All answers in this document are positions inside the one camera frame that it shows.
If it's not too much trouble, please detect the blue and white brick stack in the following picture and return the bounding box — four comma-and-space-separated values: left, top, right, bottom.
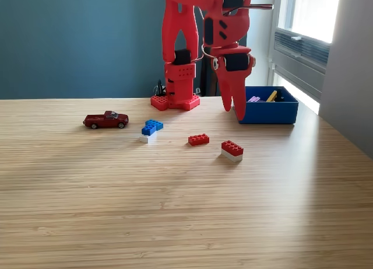
139, 119, 164, 144

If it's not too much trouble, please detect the yellow toy digger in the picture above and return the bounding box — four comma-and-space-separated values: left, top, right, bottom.
265, 87, 285, 103

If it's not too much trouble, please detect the grey louvred window vent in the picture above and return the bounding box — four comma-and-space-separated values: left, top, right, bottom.
273, 28, 331, 68

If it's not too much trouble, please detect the blue plastic bin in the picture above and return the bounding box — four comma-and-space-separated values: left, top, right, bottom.
233, 85, 300, 125

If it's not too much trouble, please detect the red and white brick stack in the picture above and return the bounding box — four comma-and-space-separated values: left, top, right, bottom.
220, 139, 245, 163

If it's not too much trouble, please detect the white framed window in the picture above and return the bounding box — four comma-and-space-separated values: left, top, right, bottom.
276, 0, 342, 44

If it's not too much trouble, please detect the dark wooden chair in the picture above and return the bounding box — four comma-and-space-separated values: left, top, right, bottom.
198, 41, 222, 97

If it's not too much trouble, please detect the dark red toy car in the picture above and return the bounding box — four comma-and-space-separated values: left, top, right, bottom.
82, 110, 129, 130

